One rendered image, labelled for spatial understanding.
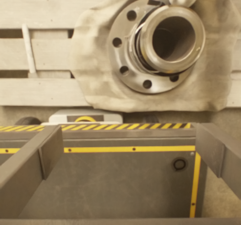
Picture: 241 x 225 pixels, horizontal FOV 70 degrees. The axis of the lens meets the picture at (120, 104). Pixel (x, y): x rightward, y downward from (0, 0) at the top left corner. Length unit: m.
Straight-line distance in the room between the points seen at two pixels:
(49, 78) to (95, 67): 0.18
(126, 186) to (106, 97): 0.27
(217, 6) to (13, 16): 0.60
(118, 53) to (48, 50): 0.23
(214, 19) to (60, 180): 0.61
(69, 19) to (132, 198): 0.55
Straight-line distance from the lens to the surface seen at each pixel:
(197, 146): 0.17
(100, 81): 0.54
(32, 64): 0.62
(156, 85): 0.52
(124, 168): 0.47
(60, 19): 0.60
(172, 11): 0.33
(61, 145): 0.16
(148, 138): 0.43
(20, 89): 0.66
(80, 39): 0.55
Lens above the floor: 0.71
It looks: 76 degrees down
